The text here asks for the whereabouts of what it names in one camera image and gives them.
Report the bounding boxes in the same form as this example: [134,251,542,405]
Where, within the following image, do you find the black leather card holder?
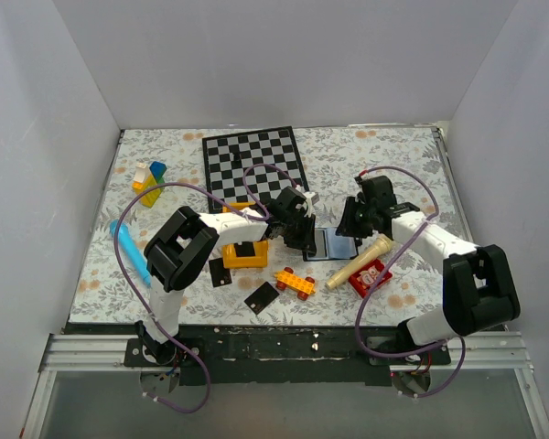
[303,227,362,262]

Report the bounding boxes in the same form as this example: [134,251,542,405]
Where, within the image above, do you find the yellow plastic bin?
[221,200,270,270]

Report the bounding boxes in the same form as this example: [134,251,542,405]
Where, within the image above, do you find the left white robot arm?
[136,187,318,366]

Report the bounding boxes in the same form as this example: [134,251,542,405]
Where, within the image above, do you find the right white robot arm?
[336,176,521,364]

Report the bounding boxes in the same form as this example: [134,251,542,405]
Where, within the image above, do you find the black card on table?
[209,258,231,288]

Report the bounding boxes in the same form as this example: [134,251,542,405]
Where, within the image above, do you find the cream toy microphone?
[326,234,393,289]

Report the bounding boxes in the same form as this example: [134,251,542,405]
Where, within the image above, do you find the orange toy car block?
[274,267,316,301]

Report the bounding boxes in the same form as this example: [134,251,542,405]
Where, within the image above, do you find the red owl toy block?
[349,259,393,298]

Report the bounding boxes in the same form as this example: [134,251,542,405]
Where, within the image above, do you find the floral table mat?
[69,127,469,326]

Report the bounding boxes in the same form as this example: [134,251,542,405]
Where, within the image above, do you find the black white chessboard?
[202,126,308,205]

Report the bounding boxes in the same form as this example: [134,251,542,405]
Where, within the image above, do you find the colourful stacked toy blocks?
[132,161,167,208]

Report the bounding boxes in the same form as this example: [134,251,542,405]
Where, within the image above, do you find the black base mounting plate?
[124,325,451,386]

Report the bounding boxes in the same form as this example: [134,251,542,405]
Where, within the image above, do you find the blue toy microphone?
[118,224,151,288]

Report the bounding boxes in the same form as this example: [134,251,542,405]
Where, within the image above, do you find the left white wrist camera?
[302,191,319,218]

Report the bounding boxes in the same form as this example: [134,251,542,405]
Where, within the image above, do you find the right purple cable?
[354,166,467,398]

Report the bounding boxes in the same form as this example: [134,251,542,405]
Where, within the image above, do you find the purple cable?
[113,164,298,413]
[354,166,467,398]

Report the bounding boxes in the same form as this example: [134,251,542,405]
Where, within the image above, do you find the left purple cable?
[113,164,298,413]

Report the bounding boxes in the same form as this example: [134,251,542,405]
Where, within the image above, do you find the aluminium frame rail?
[20,332,143,439]

